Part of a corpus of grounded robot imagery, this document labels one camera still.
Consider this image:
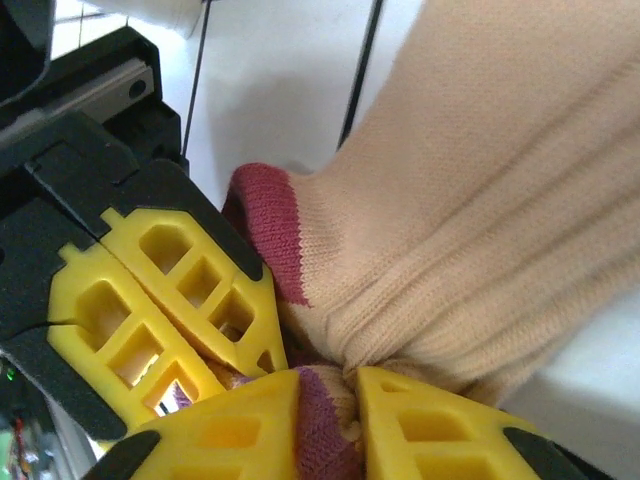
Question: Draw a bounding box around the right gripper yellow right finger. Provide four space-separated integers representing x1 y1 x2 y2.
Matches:
355 365 609 480

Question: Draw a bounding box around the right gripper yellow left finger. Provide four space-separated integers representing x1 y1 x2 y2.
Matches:
84 370 301 480

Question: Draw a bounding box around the beige sock with maroon toe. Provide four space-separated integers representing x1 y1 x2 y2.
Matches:
222 0 640 480

